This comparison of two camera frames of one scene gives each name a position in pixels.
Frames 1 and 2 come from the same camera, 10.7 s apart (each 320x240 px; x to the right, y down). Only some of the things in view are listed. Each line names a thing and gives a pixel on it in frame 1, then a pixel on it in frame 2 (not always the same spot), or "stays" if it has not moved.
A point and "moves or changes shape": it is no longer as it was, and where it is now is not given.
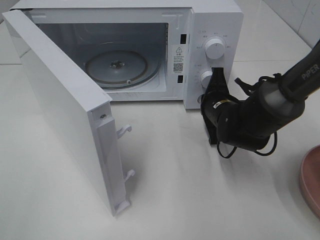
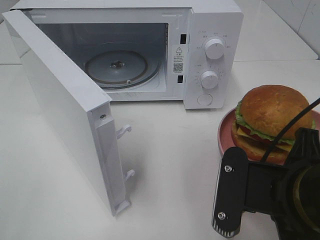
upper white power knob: (214, 49) stays
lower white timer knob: (205, 77) stays
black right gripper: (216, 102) -> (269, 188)
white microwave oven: (146, 50) stays
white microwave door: (84, 112) stays
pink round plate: (310, 176) moves or changes shape
